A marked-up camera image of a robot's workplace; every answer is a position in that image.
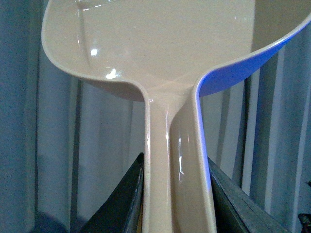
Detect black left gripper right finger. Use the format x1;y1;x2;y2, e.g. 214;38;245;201
208;159;288;233

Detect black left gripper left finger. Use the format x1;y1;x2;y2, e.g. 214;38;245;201
79;152;144;233

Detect beige plastic dustpan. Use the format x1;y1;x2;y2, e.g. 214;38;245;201
42;0;311;233

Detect light blue curtain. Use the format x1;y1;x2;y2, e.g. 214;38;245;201
0;0;310;233

